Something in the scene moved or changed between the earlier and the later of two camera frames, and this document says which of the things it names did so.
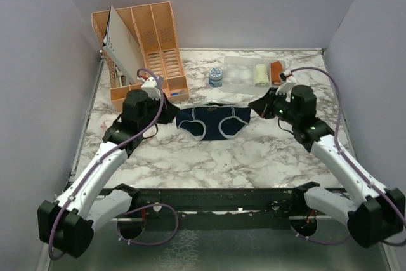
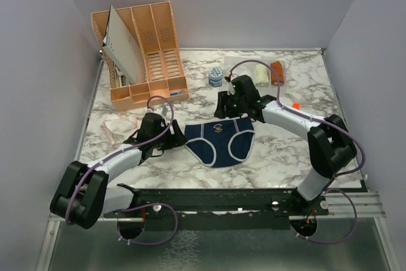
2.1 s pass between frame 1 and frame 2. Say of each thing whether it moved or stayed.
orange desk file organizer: stayed
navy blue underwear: moved
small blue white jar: stayed
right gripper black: moved
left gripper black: moved
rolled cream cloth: stayed
